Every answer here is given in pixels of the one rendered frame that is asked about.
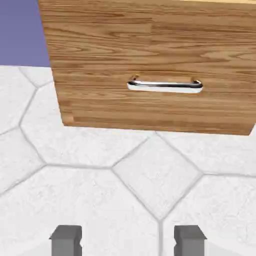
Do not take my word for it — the wooden drawer front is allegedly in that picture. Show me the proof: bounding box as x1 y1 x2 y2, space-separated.
52 68 256 136

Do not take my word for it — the light wooden cabinet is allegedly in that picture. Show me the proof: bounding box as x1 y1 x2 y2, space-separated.
37 0 256 136

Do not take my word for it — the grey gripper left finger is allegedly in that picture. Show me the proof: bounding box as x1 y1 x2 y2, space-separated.
35 224 83 256

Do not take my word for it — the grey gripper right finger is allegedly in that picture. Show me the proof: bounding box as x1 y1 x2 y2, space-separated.
173 224 223 256

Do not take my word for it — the silver metal drawer handle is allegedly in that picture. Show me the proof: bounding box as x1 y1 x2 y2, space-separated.
127 75 204 94

